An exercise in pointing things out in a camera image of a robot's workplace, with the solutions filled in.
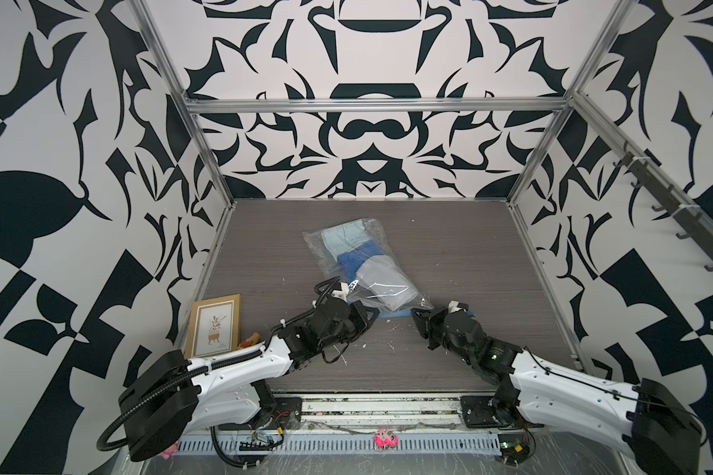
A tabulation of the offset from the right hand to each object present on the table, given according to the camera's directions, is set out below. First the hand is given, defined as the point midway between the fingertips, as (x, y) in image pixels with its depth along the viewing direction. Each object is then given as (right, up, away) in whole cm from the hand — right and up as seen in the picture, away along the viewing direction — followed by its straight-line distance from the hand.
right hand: (408, 305), depth 80 cm
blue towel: (-16, +10, +14) cm, 23 cm away
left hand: (-8, +1, -3) cm, 8 cm away
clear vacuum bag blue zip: (-14, +3, +7) cm, 16 cm away
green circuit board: (+24, -32, -9) cm, 41 cm away
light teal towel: (-18, +18, +25) cm, 35 cm away
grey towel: (-6, +6, +9) cm, 12 cm away
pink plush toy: (-56, -30, -12) cm, 65 cm away
